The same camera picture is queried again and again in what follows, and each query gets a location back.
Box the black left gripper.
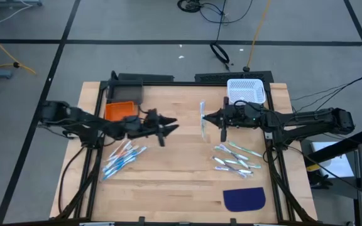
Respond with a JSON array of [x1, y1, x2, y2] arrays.
[[124, 114, 180, 148]]

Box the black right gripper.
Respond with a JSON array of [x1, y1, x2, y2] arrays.
[[202, 96, 264, 143]]

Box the green toothbrush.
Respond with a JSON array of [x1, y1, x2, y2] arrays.
[[227, 141, 263, 158], [223, 158, 262, 170]]

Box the orange toothbrush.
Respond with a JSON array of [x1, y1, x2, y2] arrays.
[[113, 143, 135, 163], [109, 139, 128, 159]]

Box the white plastic basket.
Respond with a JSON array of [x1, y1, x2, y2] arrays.
[[226, 78, 267, 106]]

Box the black vented box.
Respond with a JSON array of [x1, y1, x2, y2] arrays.
[[194, 70, 275, 84]]

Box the orange plastic basket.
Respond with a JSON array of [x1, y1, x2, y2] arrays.
[[104, 100, 138, 122]]

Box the black flat box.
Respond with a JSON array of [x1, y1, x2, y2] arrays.
[[110, 70, 175, 83]]

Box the dark grey plastic basket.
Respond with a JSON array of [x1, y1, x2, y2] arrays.
[[106, 80, 144, 105]]

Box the dark blue flat pad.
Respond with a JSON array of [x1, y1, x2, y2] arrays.
[[222, 186, 266, 213]]

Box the white sheet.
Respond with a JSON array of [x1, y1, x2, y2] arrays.
[[310, 141, 355, 180]]

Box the black support beam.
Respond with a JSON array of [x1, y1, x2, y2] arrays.
[[303, 127, 362, 164]]

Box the grey cart base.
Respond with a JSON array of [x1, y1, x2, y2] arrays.
[[0, 0, 43, 8]]

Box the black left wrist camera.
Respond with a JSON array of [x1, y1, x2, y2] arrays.
[[145, 108, 159, 126]]

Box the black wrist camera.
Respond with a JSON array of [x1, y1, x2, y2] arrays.
[[230, 102, 253, 119], [145, 108, 159, 126]]

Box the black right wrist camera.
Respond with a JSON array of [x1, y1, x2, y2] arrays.
[[230, 102, 253, 119]]

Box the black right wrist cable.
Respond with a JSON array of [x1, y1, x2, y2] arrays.
[[233, 99, 265, 111]]

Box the black metal table frame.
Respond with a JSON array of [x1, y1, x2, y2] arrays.
[[55, 80, 319, 224]]

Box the black hanging cable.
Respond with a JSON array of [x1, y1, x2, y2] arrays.
[[210, 0, 231, 72]]

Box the yellow hanging cable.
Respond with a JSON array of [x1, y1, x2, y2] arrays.
[[246, 0, 272, 72]]

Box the black coiled floor cable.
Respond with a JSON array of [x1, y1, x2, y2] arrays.
[[177, 0, 254, 25]]

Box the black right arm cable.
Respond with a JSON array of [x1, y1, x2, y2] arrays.
[[286, 144, 362, 199]]

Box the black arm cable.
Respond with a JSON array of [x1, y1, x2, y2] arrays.
[[57, 146, 87, 215], [286, 144, 362, 199]]

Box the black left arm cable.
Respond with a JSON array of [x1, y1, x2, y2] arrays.
[[57, 146, 87, 215]]

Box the thin black cables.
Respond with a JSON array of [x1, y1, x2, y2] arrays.
[[290, 76, 362, 111]]

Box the yellow floor cable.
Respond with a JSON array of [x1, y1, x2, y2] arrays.
[[0, 24, 38, 76]]

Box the white floor cable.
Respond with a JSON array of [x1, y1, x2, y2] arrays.
[[0, 0, 34, 41]]

